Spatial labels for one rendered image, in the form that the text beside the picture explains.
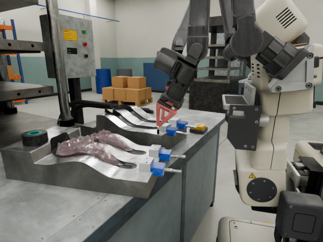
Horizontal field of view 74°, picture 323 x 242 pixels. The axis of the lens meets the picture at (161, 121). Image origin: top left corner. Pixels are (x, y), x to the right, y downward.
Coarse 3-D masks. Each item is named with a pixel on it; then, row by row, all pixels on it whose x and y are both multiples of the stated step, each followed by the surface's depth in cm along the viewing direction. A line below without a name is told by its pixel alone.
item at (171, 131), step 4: (164, 124) 94; (168, 124) 94; (160, 128) 93; (164, 128) 92; (168, 128) 93; (172, 128) 93; (176, 128) 93; (168, 132) 92; (172, 132) 91; (176, 132) 92; (180, 132) 91
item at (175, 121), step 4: (172, 120) 102; (176, 120) 101; (180, 120) 105; (172, 124) 102; (176, 124) 102; (180, 124) 101; (184, 124) 100; (180, 128) 101; (184, 128) 100; (196, 128) 99
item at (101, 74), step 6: (96, 72) 773; (102, 72) 768; (108, 72) 780; (96, 78) 781; (102, 78) 774; (108, 78) 785; (96, 84) 790; (102, 84) 779; (108, 84) 789; (96, 90) 803
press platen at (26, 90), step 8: (0, 88) 118; (8, 88) 118; (16, 88) 118; (24, 88) 118; (32, 88) 120; (40, 88) 124; (48, 88) 128; (0, 96) 107; (8, 96) 110; (16, 96) 113; (24, 96) 117; (32, 96) 121
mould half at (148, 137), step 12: (132, 108) 120; (96, 120) 106; (108, 120) 102; (120, 120) 105; (132, 120) 109; (168, 120) 112; (84, 132) 113; (96, 132) 108; (120, 132) 100; (132, 132) 96; (144, 132) 93; (156, 132) 93; (144, 144) 94; (156, 144) 91; (168, 144) 95
